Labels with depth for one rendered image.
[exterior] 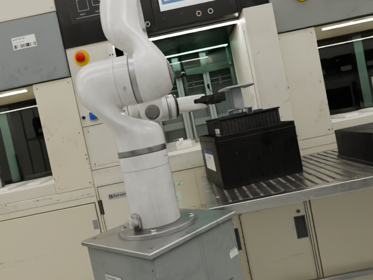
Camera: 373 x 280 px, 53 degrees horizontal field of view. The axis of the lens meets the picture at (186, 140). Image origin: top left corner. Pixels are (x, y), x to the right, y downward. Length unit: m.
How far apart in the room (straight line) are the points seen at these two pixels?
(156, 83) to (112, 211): 0.92
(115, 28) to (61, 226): 1.03
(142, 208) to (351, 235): 1.14
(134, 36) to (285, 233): 1.12
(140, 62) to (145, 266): 0.44
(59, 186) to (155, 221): 0.90
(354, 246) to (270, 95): 0.75
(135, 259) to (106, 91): 0.37
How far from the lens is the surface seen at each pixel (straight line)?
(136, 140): 0.87
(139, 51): 0.91
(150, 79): 0.87
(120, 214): 1.69
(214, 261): 0.92
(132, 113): 1.25
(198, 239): 0.87
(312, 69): 1.70
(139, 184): 0.88
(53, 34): 1.74
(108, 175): 1.66
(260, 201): 1.03
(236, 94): 1.34
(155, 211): 0.89
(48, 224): 1.78
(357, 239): 1.84
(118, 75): 0.88
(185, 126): 2.45
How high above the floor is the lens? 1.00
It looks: 3 degrees down
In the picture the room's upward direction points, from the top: 11 degrees counter-clockwise
